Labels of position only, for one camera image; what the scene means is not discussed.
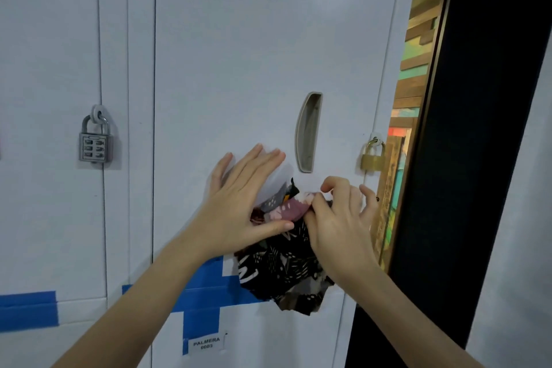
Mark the person's left hand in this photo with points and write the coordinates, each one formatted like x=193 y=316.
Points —
x=233 y=212

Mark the person's right hand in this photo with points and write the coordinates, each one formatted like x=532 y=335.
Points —
x=340 y=234

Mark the person's left little finger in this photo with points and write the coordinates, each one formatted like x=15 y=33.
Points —
x=221 y=173

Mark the person's left thumb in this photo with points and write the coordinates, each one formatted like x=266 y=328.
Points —
x=276 y=228

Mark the person's left middle finger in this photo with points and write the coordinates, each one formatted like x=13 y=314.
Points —
x=258 y=171

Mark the person's right thumb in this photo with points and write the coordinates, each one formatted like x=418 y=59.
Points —
x=318 y=210

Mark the black patterned cloth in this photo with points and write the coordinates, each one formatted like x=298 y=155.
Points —
x=280 y=268

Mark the person's left forearm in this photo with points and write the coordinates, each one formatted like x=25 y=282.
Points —
x=138 y=307

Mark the person's right forearm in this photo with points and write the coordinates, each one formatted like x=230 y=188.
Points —
x=405 y=320

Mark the brass padlock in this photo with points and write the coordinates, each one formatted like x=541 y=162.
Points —
x=372 y=160

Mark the wide blue tape patch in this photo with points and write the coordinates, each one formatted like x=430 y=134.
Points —
x=202 y=294

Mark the low white locker door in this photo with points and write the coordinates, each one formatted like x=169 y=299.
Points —
x=267 y=337

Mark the silver combination padlock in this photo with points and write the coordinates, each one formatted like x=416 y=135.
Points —
x=95 y=147

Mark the small white label plate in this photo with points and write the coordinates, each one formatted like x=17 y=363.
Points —
x=207 y=343

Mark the colourful wooden slat panel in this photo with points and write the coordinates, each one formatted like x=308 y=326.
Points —
x=409 y=91

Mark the black pillar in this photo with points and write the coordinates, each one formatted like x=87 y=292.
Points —
x=465 y=143

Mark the short blue tape strip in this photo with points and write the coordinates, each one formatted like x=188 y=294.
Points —
x=28 y=311

